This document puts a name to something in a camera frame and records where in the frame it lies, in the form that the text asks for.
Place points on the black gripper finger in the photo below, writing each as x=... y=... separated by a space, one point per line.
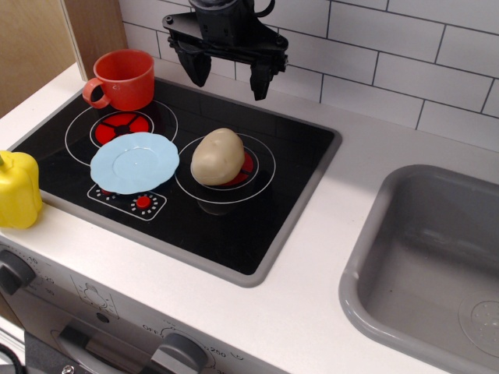
x=196 y=64
x=262 y=74

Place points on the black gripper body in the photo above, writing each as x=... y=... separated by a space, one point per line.
x=230 y=30

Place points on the red plastic cup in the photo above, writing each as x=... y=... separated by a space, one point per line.
x=124 y=79

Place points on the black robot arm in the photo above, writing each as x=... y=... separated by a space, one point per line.
x=230 y=30

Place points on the light blue plate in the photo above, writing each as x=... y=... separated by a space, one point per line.
x=133 y=163

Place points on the beige toy potato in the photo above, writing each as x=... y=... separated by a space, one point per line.
x=218 y=158

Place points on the black toy stove top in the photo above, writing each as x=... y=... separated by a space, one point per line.
x=234 y=231

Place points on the wooden side panel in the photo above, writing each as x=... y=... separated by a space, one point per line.
x=41 y=39

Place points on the yellow toy bell pepper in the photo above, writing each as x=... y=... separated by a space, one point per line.
x=21 y=200

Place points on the grey toy sink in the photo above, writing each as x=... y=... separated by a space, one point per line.
x=423 y=276

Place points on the grey left oven knob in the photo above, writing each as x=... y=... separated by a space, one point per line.
x=15 y=273

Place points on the grey oven knob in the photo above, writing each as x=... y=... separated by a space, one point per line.
x=180 y=355
x=15 y=273

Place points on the grey middle oven knob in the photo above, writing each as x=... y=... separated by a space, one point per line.
x=180 y=355

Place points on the grey oven door handle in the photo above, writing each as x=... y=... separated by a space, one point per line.
x=99 y=353

